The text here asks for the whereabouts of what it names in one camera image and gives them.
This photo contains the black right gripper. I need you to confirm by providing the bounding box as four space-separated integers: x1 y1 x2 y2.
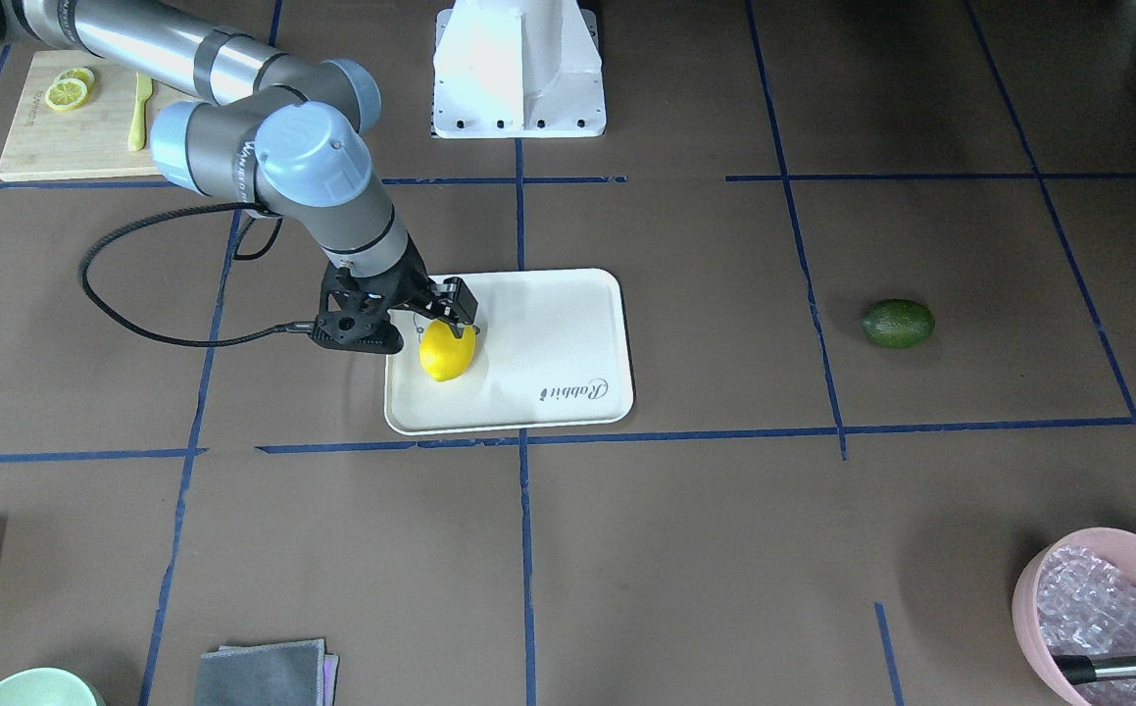
376 238 478 327

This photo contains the yellow lemon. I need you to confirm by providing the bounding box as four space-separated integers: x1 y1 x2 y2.
419 321 477 381

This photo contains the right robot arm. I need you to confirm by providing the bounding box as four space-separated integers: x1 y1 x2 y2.
0 1 477 335

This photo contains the cream rabbit tray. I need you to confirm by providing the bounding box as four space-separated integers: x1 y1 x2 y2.
383 268 635 437

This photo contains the yellow plastic knife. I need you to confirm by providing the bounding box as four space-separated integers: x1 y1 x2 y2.
125 72 154 152

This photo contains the grey folded cloth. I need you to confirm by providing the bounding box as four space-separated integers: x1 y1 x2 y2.
194 638 339 705

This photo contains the lemon slice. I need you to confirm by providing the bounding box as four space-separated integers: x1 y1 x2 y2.
55 66 97 89
44 77 91 113

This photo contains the wooden cutting board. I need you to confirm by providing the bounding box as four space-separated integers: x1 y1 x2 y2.
0 50 160 182

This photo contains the green avocado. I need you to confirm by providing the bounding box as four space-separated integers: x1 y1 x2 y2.
862 299 936 349

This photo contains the light green bowl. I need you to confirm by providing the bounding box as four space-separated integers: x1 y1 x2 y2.
0 667 107 705

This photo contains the bubble wrap in bowl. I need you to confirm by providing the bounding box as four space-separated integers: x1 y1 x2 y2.
1035 546 1136 656

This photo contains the pink bowl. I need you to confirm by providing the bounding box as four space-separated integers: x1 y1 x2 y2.
1012 528 1136 705

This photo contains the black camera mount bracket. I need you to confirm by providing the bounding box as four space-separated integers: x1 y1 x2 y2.
308 264 406 356

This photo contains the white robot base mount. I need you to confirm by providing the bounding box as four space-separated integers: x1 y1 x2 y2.
431 1 608 139

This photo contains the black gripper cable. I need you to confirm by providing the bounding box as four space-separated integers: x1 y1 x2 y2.
78 201 319 349

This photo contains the black handled tool in bowl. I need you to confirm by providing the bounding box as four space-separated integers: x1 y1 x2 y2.
1053 654 1136 686

